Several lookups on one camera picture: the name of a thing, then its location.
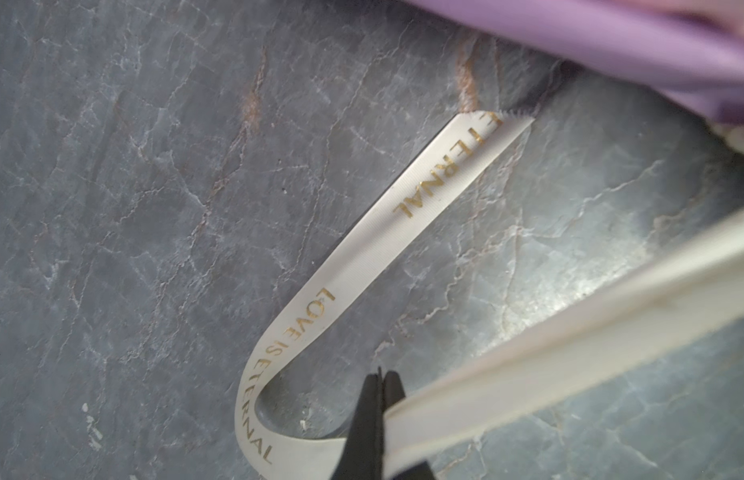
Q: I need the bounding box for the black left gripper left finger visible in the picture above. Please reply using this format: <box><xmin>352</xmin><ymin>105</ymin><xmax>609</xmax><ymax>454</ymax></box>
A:
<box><xmin>331</xmin><ymin>373</ymin><xmax>384</xmax><ymax>480</ymax></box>

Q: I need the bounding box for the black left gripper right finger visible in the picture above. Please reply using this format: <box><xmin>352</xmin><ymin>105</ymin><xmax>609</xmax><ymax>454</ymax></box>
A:
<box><xmin>382</xmin><ymin>369</ymin><xmax>436</xmax><ymax>480</ymax></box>

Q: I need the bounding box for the cream printed ribbon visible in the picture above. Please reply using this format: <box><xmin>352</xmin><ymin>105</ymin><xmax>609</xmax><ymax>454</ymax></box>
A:
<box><xmin>235</xmin><ymin>111</ymin><xmax>744</xmax><ymax>479</ymax></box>

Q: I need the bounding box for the pink purple wrapping paper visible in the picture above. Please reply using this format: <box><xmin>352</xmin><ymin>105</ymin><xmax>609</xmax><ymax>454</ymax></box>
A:
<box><xmin>416</xmin><ymin>1</ymin><xmax>744</xmax><ymax>125</ymax></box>

